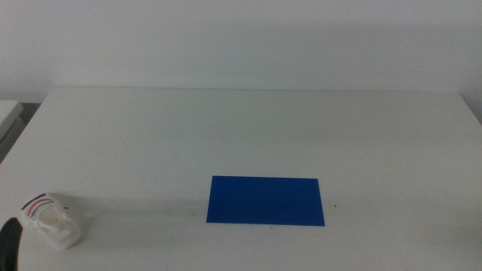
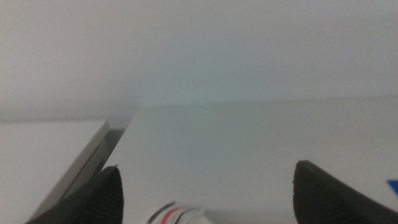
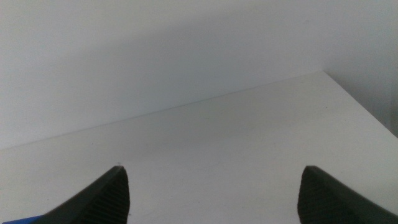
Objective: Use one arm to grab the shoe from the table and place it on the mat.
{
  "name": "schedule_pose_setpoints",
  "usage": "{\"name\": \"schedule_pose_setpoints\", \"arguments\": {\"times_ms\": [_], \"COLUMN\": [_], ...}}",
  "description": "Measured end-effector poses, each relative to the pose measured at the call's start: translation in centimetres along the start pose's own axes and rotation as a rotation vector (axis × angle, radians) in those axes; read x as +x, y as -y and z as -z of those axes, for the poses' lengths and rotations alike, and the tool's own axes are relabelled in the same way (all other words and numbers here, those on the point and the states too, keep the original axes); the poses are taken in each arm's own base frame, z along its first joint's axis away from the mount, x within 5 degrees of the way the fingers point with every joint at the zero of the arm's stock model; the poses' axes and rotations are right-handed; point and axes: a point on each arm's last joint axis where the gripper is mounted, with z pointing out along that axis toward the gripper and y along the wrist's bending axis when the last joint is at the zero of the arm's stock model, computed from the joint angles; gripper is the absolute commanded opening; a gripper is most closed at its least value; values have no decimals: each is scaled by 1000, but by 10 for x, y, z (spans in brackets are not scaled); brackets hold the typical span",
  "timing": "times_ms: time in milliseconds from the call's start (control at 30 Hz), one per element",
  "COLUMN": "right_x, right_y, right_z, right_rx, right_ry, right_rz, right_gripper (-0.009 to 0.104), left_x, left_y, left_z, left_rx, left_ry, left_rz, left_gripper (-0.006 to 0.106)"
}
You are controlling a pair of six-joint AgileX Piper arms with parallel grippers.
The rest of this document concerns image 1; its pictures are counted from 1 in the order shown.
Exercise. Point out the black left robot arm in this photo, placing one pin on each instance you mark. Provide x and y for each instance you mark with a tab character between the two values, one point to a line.
8	244

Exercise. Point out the blue rectangular mat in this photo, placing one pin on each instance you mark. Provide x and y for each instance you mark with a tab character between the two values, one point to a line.
263	201

